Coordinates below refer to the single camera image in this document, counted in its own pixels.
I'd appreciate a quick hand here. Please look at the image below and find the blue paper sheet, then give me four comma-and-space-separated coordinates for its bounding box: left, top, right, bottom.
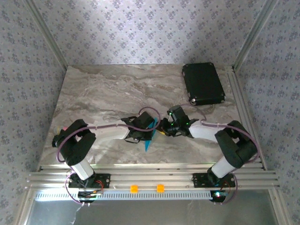
144, 117, 158, 153

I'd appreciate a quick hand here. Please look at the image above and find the black case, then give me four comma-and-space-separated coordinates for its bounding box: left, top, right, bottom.
182, 62, 226, 106

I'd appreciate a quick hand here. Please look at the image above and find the right controller board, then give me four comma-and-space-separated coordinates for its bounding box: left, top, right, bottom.
210, 190, 227, 203

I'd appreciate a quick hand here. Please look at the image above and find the controller board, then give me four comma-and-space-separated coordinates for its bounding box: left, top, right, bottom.
210, 190, 227, 203
78, 191, 99, 203

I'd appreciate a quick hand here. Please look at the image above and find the left controller board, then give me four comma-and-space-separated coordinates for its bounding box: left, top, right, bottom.
78, 191, 99, 203

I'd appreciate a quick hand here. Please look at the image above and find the black holder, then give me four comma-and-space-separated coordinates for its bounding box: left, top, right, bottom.
52, 130, 68, 148

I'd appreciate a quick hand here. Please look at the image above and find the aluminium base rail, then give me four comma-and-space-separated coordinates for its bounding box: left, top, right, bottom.
25, 164, 281, 191

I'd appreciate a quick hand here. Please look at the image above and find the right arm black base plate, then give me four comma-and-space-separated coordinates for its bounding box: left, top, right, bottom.
192, 172, 236, 188

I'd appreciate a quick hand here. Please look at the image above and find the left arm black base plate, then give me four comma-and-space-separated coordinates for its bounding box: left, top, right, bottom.
67, 173, 111, 189

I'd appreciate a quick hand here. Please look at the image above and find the grey slotted cable duct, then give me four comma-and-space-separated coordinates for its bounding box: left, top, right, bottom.
35, 191, 214, 201

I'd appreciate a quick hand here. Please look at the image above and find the aluminium side rail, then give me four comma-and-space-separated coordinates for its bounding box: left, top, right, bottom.
226, 66, 268, 171

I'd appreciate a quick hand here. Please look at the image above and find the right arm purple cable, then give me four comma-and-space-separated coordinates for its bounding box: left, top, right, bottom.
180, 104, 260, 205

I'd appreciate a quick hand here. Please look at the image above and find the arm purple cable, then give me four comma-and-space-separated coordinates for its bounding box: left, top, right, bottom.
57, 106, 161, 206
180, 104, 260, 205

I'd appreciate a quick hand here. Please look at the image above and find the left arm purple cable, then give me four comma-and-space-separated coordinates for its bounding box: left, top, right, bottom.
57, 106, 161, 206

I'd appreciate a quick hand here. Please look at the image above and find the aluminium corner post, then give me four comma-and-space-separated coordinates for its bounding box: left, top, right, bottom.
23, 0, 68, 68
233, 0, 278, 68

